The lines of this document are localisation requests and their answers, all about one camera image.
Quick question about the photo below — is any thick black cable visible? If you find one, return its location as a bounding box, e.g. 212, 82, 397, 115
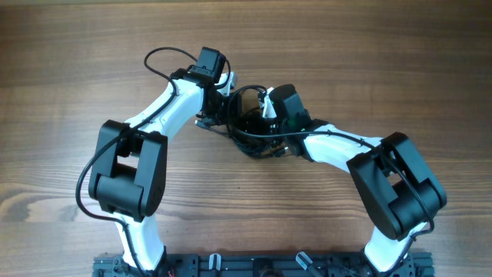
194, 107, 293, 159

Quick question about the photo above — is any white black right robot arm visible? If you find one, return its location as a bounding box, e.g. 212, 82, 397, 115
241, 84, 447, 276

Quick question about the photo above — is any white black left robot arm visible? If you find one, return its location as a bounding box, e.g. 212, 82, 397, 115
82, 47, 235, 276

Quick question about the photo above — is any black left camera cable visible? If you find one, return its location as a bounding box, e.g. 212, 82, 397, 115
75, 46, 232, 277

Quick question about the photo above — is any black camera cable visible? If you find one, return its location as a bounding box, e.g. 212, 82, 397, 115
225, 84, 435, 276
75, 46, 232, 277

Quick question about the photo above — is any black right camera cable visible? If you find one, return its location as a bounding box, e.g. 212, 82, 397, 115
225, 84, 435, 276

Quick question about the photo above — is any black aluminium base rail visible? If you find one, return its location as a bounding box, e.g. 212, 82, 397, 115
92, 252, 435, 277

